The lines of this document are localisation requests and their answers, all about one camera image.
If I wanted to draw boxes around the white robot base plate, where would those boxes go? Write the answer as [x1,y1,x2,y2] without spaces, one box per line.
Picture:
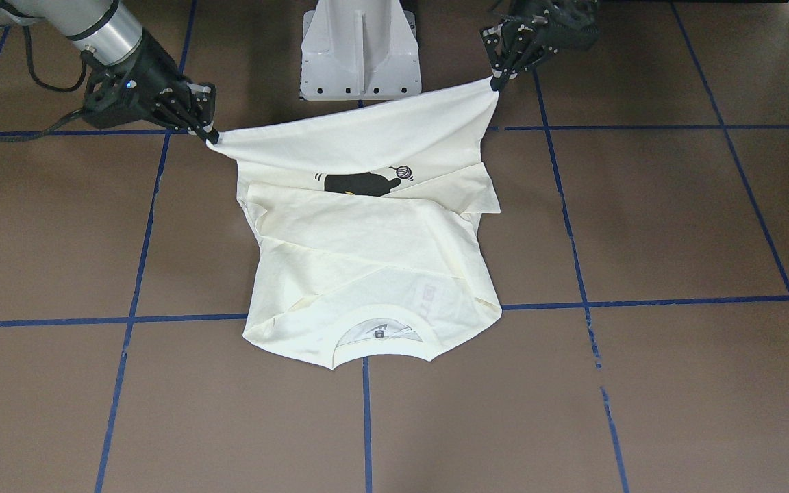
[300,1,422,101]

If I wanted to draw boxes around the cream long-sleeve cat t-shirt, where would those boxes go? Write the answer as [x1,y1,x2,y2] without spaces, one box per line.
[212,79,502,369]

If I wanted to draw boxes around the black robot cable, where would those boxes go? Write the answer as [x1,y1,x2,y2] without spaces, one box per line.
[0,34,104,143]

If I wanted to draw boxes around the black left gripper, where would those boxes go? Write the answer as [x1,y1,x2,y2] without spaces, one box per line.
[480,1,601,92]

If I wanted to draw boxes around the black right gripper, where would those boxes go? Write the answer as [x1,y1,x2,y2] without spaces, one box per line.
[82,31,220,144]

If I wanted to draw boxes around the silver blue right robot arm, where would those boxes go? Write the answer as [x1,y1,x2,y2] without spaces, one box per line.
[0,1,219,144]

